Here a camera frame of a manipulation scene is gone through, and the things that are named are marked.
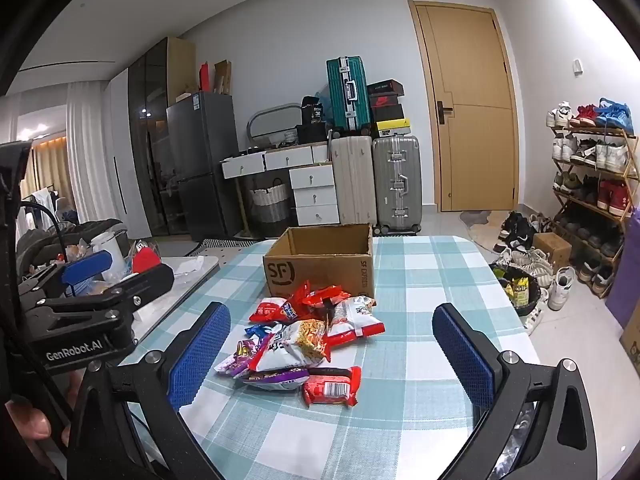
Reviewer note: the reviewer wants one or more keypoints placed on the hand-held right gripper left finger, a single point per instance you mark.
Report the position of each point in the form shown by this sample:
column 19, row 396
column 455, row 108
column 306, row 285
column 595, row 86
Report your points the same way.
column 200, row 355

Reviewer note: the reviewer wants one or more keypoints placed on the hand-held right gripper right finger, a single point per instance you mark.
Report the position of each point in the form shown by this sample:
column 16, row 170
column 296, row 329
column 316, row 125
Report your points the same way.
column 465, row 360

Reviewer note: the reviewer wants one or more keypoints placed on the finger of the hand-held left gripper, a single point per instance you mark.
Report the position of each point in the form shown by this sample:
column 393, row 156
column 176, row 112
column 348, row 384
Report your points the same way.
column 87, row 267
column 145, row 282

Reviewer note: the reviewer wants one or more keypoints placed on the small purple yellow packet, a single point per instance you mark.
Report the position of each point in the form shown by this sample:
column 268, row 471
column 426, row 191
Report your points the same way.
column 239, row 356

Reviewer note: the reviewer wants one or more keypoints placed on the blue cookie packet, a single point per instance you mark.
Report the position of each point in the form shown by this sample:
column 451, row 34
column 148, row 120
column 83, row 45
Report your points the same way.
column 257, row 330

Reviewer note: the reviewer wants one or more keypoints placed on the purple snack packet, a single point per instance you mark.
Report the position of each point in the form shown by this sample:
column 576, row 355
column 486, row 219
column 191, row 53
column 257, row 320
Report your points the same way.
column 272, row 376

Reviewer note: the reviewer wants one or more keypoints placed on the red white candy packet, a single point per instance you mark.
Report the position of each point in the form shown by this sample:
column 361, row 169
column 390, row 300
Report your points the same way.
column 265, row 310

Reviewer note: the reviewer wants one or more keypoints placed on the white noodle snack packet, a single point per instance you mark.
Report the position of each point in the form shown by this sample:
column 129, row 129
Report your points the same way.
column 295, row 345

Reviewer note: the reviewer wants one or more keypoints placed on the white red snack packet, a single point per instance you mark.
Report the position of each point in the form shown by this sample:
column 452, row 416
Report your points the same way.
column 355, row 320

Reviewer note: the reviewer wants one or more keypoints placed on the red barcode snack packet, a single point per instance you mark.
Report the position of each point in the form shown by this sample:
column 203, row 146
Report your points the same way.
column 330, row 385

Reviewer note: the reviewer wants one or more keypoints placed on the small red snack packet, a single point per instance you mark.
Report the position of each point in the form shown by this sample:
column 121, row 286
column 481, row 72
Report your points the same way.
column 325, row 297

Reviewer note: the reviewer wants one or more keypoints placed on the person's left hand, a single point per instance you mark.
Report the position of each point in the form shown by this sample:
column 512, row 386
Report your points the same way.
column 30, row 420

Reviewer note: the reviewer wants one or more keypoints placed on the red bag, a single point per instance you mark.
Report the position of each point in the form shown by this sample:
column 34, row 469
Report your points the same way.
column 145, row 260

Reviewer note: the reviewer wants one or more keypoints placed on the white kettle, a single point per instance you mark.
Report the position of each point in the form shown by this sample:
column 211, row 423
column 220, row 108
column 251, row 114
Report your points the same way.
column 111, row 255

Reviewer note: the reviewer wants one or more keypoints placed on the white side table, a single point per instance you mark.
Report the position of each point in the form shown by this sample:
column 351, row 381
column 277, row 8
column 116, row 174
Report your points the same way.
column 185, row 280

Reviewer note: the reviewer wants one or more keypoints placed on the dark sofa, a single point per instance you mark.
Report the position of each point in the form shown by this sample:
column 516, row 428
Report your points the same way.
column 55, row 240

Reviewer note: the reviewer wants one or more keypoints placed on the clothes rack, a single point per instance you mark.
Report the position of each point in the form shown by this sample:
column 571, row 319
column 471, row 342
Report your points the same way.
column 42, row 205

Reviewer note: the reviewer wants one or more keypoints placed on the striped floor mat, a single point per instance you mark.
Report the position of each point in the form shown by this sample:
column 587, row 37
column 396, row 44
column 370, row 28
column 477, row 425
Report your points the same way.
column 220, row 242

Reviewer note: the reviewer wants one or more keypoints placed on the black trash bin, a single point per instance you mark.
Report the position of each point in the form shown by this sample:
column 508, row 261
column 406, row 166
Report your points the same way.
column 520, row 290

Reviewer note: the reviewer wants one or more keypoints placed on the white curtain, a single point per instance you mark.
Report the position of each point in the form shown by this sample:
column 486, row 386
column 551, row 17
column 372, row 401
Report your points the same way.
column 85, row 160

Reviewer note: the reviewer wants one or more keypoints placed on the grey refrigerator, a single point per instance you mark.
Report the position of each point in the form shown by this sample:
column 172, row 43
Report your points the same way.
column 205, row 165

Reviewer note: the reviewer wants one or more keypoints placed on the dark glass cabinet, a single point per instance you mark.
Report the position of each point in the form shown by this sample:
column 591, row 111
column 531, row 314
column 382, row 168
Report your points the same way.
column 150, row 145

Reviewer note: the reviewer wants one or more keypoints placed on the small cardboard box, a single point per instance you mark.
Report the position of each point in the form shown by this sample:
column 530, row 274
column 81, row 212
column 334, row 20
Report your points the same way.
column 552, row 250

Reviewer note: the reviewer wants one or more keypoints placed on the floor rug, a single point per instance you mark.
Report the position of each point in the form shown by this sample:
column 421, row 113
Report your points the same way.
column 480, row 220

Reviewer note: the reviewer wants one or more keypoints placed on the pile of sneakers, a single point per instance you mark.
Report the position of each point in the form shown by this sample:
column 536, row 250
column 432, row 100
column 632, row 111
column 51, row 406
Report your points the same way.
column 520, row 230

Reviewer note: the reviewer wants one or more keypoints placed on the woven laundry basket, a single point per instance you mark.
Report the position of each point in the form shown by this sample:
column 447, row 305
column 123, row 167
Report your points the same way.
column 267, row 202

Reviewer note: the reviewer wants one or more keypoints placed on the printed cardboard box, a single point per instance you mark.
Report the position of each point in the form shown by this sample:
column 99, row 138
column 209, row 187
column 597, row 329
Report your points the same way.
column 631, row 340

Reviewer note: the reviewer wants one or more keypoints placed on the purple bag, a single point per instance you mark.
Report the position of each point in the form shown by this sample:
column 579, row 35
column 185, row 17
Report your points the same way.
column 625, row 280

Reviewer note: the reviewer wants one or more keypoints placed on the white drawer desk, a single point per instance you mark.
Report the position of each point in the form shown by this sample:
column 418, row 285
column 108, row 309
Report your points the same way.
column 300, row 180

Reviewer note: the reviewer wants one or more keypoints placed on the silver suitcase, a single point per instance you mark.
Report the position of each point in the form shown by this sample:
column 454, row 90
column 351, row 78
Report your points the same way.
column 397, row 182

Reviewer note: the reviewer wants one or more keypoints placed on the beige suitcase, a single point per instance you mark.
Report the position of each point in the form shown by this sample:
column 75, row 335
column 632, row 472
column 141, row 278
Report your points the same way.
column 352, row 182

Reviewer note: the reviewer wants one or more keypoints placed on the red gift box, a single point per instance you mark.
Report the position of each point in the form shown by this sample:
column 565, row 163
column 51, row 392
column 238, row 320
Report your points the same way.
column 205, row 77

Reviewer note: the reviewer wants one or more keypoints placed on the flat cardboard pieces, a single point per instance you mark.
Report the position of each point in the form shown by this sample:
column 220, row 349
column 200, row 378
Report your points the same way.
column 223, row 76

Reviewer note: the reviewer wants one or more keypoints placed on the wooden door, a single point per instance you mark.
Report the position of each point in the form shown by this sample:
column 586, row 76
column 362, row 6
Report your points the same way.
column 465, row 135

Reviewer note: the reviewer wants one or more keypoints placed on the black bag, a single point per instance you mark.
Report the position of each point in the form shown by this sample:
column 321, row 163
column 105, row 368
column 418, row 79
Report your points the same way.
column 312, row 109

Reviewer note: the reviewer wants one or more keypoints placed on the yellow shoe box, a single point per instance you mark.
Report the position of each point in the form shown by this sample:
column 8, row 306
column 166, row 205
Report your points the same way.
column 392, row 126

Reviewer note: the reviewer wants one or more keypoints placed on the wooden shoe rack with shoes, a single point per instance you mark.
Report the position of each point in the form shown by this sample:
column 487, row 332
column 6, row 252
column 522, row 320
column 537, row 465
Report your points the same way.
column 610, row 155

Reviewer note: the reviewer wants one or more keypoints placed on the dark shoe box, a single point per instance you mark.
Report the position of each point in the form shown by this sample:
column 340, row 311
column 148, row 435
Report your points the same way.
column 387, row 113

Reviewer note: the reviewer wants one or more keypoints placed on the teal suitcase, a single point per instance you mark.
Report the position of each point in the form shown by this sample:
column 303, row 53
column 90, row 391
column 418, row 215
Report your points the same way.
column 347, row 92

